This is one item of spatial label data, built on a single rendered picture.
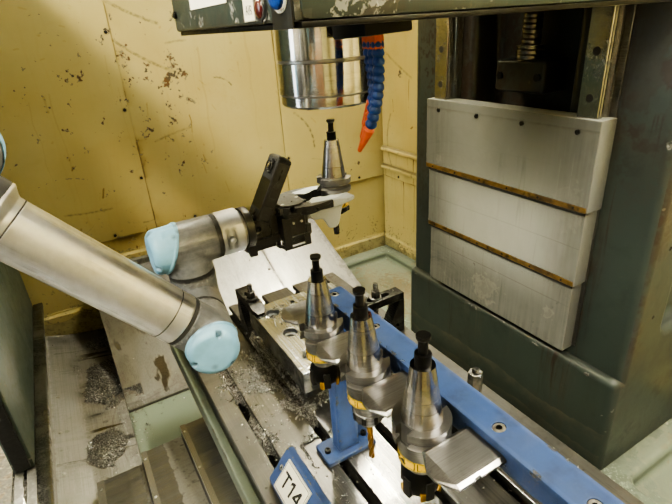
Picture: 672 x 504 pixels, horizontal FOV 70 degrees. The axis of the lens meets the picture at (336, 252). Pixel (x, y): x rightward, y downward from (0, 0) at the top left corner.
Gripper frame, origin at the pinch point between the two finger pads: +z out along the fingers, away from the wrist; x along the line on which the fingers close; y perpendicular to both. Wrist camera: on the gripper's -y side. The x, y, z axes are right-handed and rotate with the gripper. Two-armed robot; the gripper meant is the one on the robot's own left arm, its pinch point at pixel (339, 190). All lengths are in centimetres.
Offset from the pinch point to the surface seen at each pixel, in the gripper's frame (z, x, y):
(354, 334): -20.1, 35.0, 4.2
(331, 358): -21.0, 30.6, 10.1
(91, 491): -58, -24, 66
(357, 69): 0.3, 7.8, -21.6
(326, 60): -4.6, 6.8, -23.4
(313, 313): -20.0, 24.6, 6.7
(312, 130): 48, -100, 11
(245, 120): 21, -100, 3
